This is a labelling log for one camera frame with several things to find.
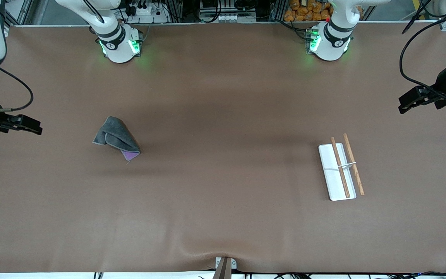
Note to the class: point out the white power strip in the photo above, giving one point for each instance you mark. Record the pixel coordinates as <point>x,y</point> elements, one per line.
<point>145,11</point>

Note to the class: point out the white rack base tray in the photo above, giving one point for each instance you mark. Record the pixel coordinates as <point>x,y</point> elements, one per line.
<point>329,170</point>

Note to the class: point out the white connector block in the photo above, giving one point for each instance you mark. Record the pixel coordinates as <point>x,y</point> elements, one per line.
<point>230,18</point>

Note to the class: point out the white rack bracket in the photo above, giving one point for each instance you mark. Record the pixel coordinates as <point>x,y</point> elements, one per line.
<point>347,165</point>

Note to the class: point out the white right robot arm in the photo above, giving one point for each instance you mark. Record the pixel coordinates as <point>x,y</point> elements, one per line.
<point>116,46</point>

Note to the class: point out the grey microfibre towel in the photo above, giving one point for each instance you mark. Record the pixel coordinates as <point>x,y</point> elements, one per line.
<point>114,135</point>

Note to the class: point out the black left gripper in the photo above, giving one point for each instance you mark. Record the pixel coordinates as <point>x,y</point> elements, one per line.
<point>442,86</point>

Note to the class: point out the orange mesh bag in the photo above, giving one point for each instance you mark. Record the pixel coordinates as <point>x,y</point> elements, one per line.
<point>304,11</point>

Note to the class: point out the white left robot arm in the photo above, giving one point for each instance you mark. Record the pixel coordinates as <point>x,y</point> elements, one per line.
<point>333,38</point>

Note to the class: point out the brown table mat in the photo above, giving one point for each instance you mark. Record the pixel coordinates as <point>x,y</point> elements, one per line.
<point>223,97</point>

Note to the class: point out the wooden rack rod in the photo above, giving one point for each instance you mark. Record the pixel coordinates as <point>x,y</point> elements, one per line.
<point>337,157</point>
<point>358,182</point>

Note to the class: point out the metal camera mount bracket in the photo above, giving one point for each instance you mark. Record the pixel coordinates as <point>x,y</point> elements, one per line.
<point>225,267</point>

